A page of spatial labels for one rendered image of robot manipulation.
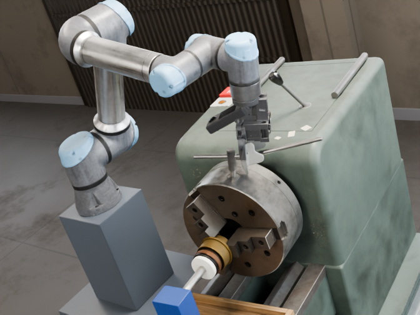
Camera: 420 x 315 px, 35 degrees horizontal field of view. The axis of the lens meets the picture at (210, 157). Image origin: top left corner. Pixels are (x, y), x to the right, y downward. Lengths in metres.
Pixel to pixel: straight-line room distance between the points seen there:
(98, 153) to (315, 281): 0.76
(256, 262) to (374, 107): 0.63
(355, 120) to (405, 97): 2.48
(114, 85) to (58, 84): 4.73
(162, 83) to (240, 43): 0.20
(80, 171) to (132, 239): 0.28
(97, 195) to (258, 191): 0.58
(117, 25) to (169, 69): 0.39
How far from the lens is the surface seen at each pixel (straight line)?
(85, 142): 2.05
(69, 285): 3.93
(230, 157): 1.71
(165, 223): 4.10
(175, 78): 1.52
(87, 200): 2.10
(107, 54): 1.68
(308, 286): 1.91
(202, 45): 1.60
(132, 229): 2.15
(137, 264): 2.19
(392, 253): 2.34
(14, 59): 7.09
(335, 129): 1.86
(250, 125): 1.63
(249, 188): 1.73
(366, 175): 2.08
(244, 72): 1.56
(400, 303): 2.29
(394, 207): 2.33
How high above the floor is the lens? 2.08
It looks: 26 degrees down
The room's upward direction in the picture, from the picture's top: 18 degrees counter-clockwise
